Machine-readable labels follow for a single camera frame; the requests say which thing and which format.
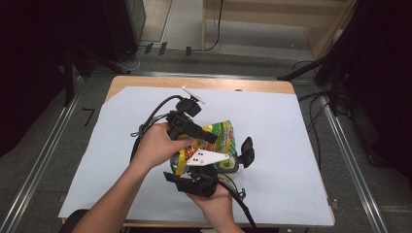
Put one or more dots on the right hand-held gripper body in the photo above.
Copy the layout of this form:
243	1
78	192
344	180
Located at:
200	186

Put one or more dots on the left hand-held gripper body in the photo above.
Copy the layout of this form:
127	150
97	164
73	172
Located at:
178	124

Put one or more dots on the yellow green spout pouch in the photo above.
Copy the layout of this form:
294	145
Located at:
225	139

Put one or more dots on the clear jar with black lid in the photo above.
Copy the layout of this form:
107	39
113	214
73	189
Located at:
247	152

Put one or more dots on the person's right hand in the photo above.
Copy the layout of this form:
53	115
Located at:
217	207

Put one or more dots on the person's left hand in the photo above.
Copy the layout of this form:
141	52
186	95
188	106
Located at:
155	149

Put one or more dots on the wooden table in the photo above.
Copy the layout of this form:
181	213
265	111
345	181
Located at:
145	82

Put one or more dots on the black floor tape strip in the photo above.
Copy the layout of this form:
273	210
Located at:
149	48
163	48
188	50

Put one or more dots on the white paper sheet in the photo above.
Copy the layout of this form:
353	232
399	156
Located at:
275	194

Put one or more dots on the person's dark clothing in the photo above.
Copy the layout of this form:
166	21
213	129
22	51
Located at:
70	221

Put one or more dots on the black cabinet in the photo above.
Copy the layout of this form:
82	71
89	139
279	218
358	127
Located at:
124	26

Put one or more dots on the black metal stand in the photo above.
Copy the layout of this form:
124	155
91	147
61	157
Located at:
330	58
68	77

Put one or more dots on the dark curtain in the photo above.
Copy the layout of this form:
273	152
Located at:
385	81
32	64

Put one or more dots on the metal floor rail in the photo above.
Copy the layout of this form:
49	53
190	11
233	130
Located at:
353	168
39	168
194	75

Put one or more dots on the light wooden shelf frame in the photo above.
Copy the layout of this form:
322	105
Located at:
259	13

